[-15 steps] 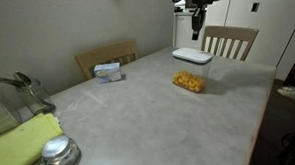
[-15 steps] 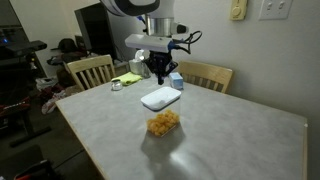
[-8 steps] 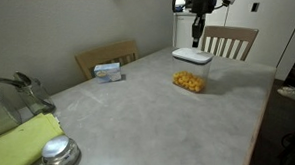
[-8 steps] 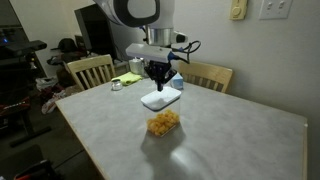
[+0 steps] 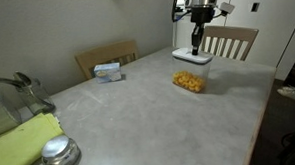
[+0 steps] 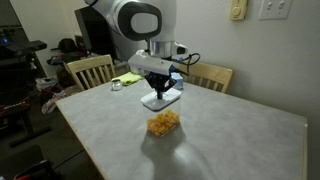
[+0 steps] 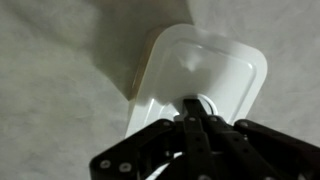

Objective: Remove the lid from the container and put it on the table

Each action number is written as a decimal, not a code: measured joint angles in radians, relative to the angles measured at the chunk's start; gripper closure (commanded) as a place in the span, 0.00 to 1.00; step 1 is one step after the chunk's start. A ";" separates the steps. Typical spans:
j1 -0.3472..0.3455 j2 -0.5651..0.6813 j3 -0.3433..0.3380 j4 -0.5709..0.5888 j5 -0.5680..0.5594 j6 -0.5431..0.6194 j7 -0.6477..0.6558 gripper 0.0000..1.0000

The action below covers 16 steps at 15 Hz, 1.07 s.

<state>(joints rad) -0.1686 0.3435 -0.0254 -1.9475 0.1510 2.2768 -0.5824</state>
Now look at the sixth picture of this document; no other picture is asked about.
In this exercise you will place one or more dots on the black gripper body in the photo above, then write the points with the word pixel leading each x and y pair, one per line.
pixel 159 78

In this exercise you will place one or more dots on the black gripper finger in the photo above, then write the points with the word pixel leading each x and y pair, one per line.
pixel 154 87
pixel 167 87

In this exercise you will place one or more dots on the white container lid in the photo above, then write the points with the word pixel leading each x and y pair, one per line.
pixel 160 101

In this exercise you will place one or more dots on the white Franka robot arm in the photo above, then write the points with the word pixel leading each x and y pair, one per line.
pixel 110 13

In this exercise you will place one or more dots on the clear container with orange snacks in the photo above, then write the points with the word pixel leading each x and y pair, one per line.
pixel 163 123

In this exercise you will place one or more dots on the yellow-green cloth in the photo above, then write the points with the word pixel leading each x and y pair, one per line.
pixel 128 78

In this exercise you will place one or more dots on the light wooden slatted chair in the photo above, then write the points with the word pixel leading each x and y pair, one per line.
pixel 213 75
pixel 90 66

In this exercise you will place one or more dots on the black monitor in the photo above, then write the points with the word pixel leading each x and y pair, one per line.
pixel 95 30

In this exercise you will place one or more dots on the red and white clothes pile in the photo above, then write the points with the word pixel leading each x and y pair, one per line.
pixel 53 98

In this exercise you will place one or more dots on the red and black bag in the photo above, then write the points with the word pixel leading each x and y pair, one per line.
pixel 35 171

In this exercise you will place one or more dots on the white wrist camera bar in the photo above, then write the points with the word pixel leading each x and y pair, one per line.
pixel 150 63

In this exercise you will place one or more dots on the beige wall thermostat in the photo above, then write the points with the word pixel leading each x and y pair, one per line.
pixel 238 10

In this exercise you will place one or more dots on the white light switch plate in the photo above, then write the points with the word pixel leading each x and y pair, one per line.
pixel 275 9

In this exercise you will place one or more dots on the black camera bar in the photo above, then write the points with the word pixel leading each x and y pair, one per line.
pixel 26 47

